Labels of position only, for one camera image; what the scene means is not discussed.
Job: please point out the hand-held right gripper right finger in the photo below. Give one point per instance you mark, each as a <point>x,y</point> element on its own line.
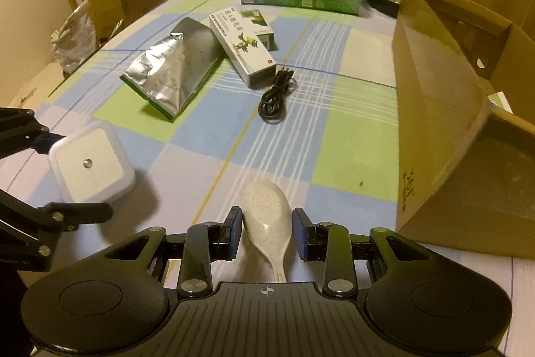
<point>299,233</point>

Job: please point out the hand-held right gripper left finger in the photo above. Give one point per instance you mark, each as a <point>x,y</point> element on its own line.
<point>236,231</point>

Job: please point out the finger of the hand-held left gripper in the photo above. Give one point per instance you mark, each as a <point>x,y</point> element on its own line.
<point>46,139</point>
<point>83,212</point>

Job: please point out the cream speckled spoon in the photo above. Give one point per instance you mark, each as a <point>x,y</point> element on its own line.
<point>265,210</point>

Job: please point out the white square box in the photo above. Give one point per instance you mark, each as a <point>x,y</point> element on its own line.
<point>90,160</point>

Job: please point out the large cardboard box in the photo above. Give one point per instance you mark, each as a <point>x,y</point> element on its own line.
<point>430,110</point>

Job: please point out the long white bird-print box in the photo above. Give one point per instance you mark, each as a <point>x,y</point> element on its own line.
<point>238,47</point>

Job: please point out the small green medicine box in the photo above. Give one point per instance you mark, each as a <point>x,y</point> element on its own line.
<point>261,24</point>

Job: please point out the crumpled silver foil bag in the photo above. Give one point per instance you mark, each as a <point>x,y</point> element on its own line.
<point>71,43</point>

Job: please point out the checked tablecloth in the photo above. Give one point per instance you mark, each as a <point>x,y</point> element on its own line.
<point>292,131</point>

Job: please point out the silver foil pouch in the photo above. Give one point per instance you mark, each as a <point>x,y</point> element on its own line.
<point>175,68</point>

